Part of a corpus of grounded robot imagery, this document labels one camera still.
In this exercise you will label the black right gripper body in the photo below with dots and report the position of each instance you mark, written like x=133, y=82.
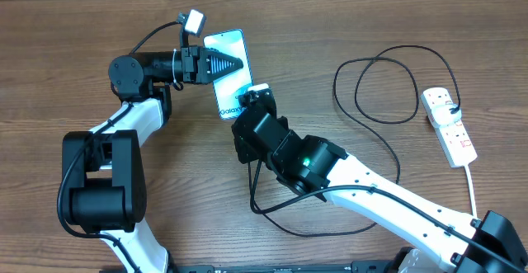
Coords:
x=249, y=155

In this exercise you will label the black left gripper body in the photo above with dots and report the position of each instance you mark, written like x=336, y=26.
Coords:
x=190, y=60

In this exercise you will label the blue Galaxy smartphone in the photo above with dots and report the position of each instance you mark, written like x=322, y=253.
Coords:
x=228, y=88

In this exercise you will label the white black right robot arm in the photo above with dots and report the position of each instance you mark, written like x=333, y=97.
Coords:
x=442, y=239

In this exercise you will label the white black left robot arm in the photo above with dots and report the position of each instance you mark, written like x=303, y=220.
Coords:
x=102, y=194

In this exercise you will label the white charger plug adapter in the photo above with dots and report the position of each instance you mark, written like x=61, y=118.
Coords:
x=443, y=115

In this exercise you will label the white power strip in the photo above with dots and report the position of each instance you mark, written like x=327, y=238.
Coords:
x=454, y=139

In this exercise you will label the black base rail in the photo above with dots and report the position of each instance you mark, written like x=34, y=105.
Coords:
x=370, y=266

